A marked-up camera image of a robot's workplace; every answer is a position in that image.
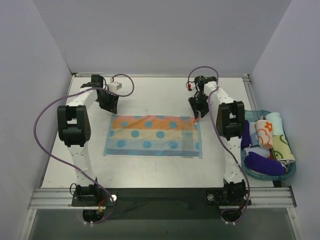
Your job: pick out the purple rolled towel back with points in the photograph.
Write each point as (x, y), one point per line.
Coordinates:
(246, 138)

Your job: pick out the orange flower pattern towel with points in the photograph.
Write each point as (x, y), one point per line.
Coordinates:
(264, 130)

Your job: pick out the mint white rolled towel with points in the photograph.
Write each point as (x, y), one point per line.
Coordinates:
(277, 126)

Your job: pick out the purple rolled towel front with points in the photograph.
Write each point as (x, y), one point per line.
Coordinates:
(263, 165)

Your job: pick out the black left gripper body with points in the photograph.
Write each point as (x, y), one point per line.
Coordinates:
(106, 99)

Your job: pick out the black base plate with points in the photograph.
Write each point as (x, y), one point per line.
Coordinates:
(161, 204)

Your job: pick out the light blue rolled towel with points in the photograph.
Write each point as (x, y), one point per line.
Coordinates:
(254, 139)

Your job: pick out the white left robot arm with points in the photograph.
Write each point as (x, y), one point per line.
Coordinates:
(74, 130)

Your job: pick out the blue orange patterned towel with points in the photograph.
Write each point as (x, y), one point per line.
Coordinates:
(154, 136)

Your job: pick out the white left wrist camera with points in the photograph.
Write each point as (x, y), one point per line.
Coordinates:
(114, 86)

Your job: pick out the purple rolled towel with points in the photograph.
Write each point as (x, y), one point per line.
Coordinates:
(263, 165)
(246, 138)

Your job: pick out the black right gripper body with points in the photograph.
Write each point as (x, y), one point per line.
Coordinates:
(197, 102)

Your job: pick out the teal plastic basket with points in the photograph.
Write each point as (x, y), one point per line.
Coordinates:
(253, 116)

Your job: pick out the cream green rolled towel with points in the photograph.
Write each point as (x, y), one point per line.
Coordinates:
(282, 150)

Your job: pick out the aluminium front rail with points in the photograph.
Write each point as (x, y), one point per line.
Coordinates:
(60, 198)

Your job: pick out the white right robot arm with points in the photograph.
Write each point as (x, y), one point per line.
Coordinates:
(228, 116)

